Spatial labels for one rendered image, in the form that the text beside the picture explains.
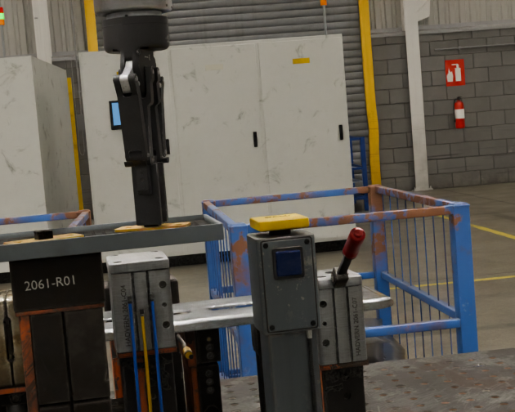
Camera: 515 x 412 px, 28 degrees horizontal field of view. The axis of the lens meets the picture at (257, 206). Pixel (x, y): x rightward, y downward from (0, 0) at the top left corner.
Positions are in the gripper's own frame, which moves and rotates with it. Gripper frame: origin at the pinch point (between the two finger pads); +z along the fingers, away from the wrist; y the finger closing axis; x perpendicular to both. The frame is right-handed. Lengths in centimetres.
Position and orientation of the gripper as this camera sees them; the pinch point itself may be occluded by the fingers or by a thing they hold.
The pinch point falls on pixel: (150, 194)
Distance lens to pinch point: 119.6
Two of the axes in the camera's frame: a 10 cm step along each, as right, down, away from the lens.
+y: 1.7, -1.0, 9.8
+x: -9.8, 0.6, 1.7
